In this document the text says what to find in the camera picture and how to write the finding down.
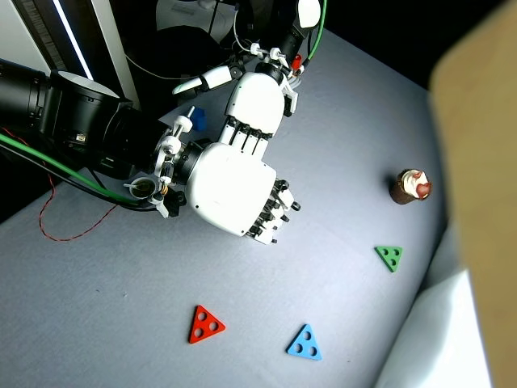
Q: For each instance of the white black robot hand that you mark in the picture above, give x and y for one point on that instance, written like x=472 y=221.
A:
x=256 y=105
x=230 y=186

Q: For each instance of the blue hexagonal block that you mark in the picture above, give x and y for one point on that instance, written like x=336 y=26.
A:
x=198 y=119

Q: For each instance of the small white spoon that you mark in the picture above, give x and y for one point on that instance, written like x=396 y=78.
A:
x=130 y=186

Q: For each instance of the red triangle block three holes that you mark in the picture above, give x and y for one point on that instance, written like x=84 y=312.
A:
x=194 y=323

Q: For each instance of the grey table cloth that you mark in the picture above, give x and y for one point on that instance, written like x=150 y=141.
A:
x=121 y=303

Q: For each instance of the white black robot torso column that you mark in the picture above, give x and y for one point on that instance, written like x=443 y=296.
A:
x=105 y=40

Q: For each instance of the toy cupcake white cream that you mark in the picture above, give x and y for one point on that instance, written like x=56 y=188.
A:
x=410 y=186

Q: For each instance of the green triangle block three holes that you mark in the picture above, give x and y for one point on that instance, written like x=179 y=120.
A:
x=389 y=260

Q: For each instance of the blue triangle block three holes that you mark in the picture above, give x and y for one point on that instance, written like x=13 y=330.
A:
x=309 y=351

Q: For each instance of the tan board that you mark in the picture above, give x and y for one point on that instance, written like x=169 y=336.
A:
x=480 y=121

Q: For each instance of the white backdrop board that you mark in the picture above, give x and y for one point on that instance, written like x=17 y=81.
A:
x=436 y=331

